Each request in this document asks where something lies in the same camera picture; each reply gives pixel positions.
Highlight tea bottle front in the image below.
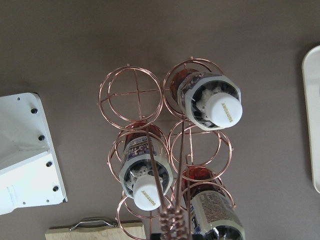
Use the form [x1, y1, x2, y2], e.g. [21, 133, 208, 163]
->
[170, 68, 243, 131]

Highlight cream tray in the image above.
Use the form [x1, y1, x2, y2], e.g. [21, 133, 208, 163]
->
[301, 46, 320, 192]

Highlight tea bottle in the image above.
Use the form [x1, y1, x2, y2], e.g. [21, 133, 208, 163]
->
[119, 124, 173, 211]
[181, 166, 245, 240]
[170, 68, 243, 131]

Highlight copper wire bottle basket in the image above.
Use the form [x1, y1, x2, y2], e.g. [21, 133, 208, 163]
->
[98, 58, 245, 240]

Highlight wooden cutting board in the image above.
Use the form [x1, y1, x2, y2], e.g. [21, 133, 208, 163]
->
[45, 216, 147, 240]

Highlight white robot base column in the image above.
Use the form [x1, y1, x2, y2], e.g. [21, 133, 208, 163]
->
[0, 92, 68, 215]

